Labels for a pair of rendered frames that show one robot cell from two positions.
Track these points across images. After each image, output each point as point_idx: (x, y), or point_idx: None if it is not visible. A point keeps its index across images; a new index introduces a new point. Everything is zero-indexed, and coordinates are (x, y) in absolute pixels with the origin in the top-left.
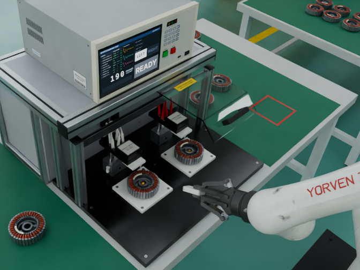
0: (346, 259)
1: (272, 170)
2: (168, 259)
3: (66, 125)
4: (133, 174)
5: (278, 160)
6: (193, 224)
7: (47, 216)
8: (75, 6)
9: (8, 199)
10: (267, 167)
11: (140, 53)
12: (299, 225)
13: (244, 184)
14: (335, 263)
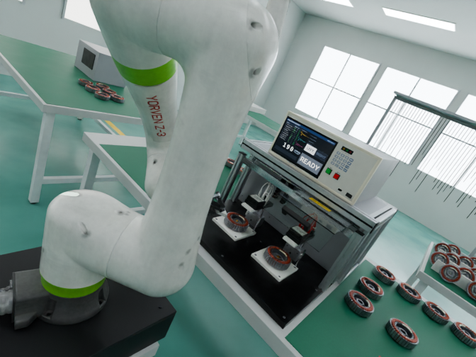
0: (127, 310)
1: (279, 338)
2: None
3: (246, 139)
4: (243, 216)
5: (298, 353)
6: (201, 241)
7: None
8: (326, 126)
9: (223, 186)
10: (283, 334)
11: (310, 148)
12: (151, 159)
13: (252, 299)
14: (125, 295)
